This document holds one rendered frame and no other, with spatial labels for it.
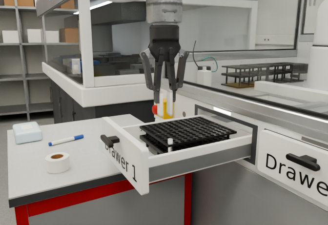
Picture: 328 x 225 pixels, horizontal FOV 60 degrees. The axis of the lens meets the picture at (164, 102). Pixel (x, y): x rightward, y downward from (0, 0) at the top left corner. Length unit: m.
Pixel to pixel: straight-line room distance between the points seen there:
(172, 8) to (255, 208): 0.58
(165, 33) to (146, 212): 0.60
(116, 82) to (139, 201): 0.77
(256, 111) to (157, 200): 0.46
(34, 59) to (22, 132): 3.68
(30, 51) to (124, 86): 3.38
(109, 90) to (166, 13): 0.92
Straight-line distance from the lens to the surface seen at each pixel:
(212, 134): 0.79
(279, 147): 0.74
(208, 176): 1.02
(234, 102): 0.85
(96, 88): 1.54
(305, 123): 0.70
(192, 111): 1.03
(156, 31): 0.71
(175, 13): 0.71
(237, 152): 0.80
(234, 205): 0.95
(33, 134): 1.22
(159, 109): 0.75
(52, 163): 0.93
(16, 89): 4.92
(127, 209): 0.98
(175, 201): 1.06
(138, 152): 0.62
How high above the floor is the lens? 1.16
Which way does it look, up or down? 13 degrees down
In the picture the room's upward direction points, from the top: straight up
